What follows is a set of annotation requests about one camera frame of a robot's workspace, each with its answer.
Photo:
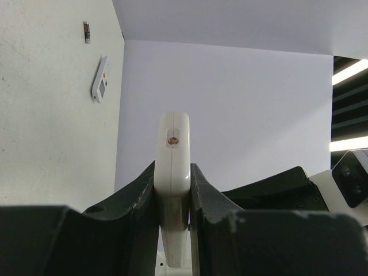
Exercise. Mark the long white remote control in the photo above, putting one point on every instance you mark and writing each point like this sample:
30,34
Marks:
172,181

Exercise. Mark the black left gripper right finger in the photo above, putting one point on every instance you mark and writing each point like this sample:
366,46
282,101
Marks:
229,240

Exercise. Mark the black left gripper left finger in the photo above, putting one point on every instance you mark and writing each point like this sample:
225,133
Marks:
117,236

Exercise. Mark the small white remote with buttons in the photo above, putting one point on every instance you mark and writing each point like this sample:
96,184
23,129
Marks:
101,80

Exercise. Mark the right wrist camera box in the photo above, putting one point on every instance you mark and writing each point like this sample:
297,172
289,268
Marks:
344,187

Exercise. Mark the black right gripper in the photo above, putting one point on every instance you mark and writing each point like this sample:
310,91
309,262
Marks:
288,190

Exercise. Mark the black battery near small remote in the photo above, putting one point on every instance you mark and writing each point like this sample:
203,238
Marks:
86,29

